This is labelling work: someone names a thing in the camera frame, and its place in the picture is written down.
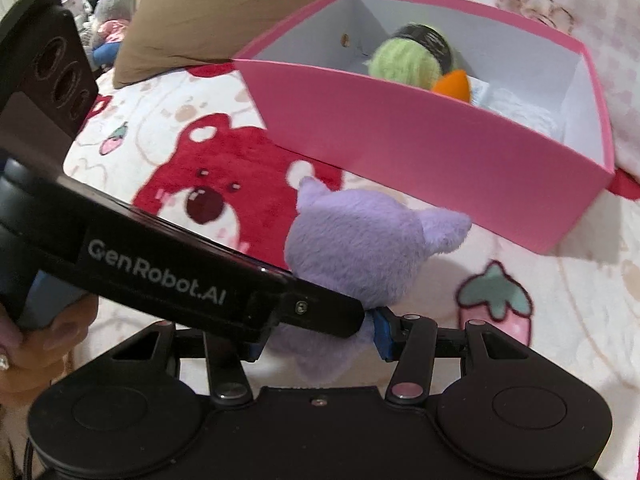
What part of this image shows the purple plush toy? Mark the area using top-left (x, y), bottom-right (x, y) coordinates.
top-left (268, 177), bottom-right (472, 386)

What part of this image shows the clear floss pick box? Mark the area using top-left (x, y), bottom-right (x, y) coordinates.
top-left (483, 88), bottom-right (564, 142)

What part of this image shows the white tissue packet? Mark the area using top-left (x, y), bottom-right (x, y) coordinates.
top-left (468, 76), bottom-right (490, 107)

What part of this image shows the orange makeup sponge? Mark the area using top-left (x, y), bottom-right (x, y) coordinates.
top-left (431, 70), bottom-right (472, 103)

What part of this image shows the green yarn ball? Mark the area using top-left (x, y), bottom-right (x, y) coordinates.
top-left (368, 23), bottom-right (458, 90)

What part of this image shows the person's left hand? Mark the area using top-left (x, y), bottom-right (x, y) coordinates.
top-left (1, 295), bottom-right (99, 408)

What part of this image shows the bear print blanket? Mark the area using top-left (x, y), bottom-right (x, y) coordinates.
top-left (65, 65), bottom-right (639, 479)

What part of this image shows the cream fluffy blanket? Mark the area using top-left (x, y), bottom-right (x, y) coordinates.
top-left (0, 404), bottom-right (30, 480)

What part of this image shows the stuffed toys pile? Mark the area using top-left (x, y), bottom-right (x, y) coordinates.
top-left (80, 0), bottom-right (134, 72)

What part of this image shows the pink cardboard box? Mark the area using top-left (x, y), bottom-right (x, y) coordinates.
top-left (234, 0), bottom-right (614, 254)

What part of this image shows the brown embroidered pillow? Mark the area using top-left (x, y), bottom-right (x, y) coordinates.
top-left (113, 0), bottom-right (316, 88)

